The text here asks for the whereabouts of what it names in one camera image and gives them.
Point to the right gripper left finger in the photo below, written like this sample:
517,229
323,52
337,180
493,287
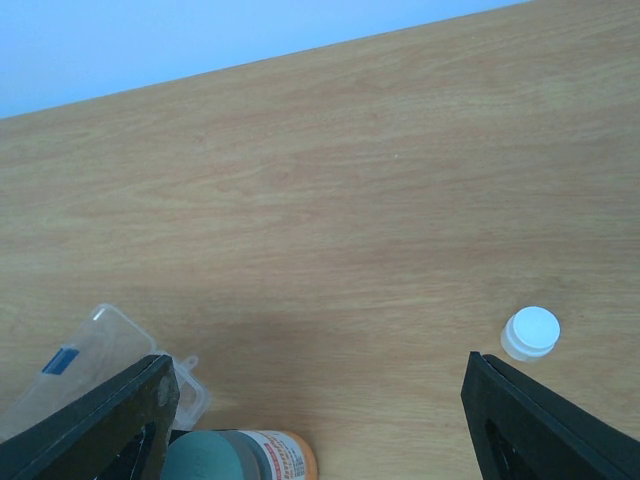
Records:
118,430

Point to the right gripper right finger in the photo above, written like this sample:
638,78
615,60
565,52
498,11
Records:
522,430

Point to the orange pill bottle grey cap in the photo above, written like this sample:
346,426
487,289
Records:
240,455

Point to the clear plastic pill organizer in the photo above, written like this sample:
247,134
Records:
105,344

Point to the small white pill bottle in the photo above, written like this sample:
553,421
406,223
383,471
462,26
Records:
530,334

